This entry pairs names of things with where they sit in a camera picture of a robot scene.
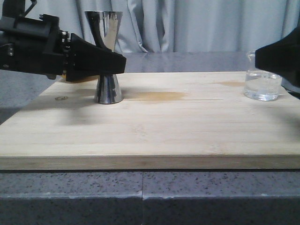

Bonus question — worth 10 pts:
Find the steel double jigger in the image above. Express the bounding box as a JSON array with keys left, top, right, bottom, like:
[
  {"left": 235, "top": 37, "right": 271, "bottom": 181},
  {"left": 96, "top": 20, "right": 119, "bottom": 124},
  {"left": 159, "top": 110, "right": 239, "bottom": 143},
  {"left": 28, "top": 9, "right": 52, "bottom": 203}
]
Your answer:
[{"left": 85, "top": 11, "right": 123, "bottom": 104}]

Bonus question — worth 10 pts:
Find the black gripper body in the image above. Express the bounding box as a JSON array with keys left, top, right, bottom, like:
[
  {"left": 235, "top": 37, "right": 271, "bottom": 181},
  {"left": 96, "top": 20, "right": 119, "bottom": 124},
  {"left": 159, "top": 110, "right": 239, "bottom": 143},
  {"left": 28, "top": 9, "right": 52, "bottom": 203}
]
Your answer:
[{"left": 0, "top": 14, "right": 68, "bottom": 79}]

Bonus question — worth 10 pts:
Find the grey curtain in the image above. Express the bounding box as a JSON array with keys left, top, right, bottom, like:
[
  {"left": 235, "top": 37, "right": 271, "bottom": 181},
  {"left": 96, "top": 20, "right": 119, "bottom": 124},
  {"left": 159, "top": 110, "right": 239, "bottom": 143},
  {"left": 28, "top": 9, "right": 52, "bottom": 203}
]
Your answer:
[{"left": 28, "top": 0, "right": 300, "bottom": 53}]

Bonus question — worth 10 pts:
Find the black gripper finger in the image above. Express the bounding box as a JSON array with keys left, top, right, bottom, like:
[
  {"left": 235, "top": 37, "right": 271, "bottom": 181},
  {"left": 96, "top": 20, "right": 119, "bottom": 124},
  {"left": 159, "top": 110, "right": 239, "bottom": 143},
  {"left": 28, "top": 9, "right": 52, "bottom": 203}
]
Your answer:
[
  {"left": 64, "top": 33, "right": 126, "bottom": 82},
  {"left": 255, "top": 28, "right": 300, "bottom": 87}
]

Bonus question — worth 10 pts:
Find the light wooden cutting board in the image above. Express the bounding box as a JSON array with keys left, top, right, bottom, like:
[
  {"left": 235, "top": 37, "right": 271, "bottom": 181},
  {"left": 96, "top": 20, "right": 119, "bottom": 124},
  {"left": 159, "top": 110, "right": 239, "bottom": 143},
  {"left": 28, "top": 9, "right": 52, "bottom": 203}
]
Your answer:
[{"left": 0, "top": 72, "right": 300, "bottom": 170}]

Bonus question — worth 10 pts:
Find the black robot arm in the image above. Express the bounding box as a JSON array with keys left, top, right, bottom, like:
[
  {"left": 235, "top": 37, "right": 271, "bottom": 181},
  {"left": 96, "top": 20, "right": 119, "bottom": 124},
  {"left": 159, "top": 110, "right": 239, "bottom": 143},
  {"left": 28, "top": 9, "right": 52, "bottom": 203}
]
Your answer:
[{"left": 0, "top": 0, "right": 126, "bottom": 82}]

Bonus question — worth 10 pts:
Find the yellow lemon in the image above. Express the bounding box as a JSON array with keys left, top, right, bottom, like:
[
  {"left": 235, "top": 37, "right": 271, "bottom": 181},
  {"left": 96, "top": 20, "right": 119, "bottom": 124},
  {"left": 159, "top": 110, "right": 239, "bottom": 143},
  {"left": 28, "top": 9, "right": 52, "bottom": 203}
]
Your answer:
[{"left": 61, "top": 75, "right": 99, "bottom": 83}]

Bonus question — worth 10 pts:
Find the clear glass beaker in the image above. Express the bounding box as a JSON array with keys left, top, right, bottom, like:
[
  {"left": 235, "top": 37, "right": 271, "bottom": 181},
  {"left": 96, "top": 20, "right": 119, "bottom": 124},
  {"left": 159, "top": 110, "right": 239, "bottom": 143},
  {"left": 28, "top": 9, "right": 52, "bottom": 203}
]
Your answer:
[{"left": 243, "top": 50, "right": 282, "bottom": 101}]

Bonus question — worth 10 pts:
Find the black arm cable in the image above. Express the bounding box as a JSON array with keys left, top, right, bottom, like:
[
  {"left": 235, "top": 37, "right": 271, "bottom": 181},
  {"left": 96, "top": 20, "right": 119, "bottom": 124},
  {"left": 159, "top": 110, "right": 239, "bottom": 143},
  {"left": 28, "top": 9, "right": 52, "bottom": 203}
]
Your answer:
[{"left": 18, "top": 0, "right": 38, "bottom": 18}]

